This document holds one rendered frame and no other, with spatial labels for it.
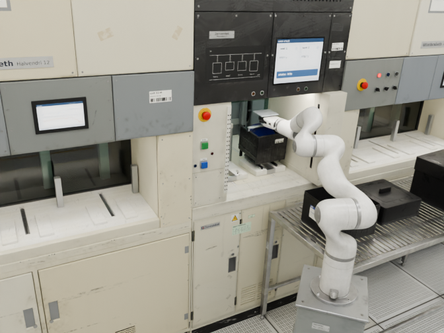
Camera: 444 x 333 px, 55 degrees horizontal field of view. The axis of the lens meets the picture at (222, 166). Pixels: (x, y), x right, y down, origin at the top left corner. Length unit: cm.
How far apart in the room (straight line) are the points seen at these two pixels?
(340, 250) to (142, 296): 109
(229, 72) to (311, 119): 43
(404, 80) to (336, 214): 135
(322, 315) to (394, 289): 155
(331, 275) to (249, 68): 99
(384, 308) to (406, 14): 182
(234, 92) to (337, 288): 97
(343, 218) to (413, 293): 176
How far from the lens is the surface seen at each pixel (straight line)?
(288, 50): 216
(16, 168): 233
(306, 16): 220
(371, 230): 233
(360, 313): 184
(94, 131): 183
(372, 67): 257
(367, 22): 250
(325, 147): 192
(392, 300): 322
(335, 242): 170
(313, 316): 184
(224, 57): 198
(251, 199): 232
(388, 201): 249
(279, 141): 255
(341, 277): 180
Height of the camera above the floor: 192
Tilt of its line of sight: 23 degrees down
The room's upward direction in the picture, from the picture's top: 2 degrees clockwise
